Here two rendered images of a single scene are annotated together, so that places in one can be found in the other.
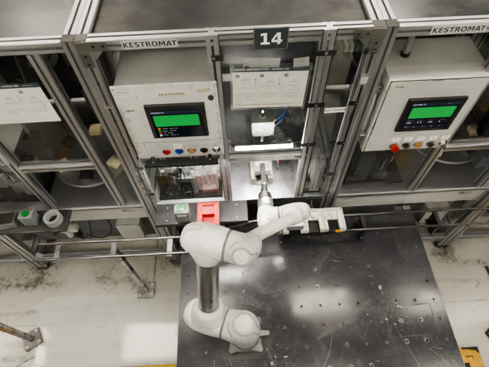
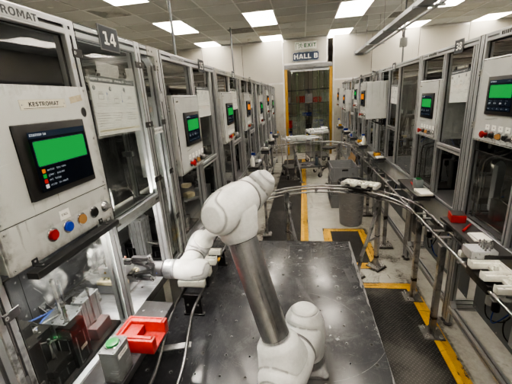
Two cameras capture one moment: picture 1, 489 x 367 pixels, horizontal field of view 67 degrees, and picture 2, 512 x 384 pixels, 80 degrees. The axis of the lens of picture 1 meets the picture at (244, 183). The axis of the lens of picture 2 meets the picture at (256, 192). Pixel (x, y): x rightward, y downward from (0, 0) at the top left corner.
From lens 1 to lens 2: 153 cm
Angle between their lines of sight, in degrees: 70
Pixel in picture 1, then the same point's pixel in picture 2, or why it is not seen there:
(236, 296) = (254, 365)
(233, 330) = (312, 318)
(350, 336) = (310, 283)
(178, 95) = (52, 105)
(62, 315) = not seen: outside the picture
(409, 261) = not seen: hidden behind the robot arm
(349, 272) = not seen: hidden behind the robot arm
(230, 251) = (259, 177)
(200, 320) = (296, 350)
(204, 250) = (247, 196)
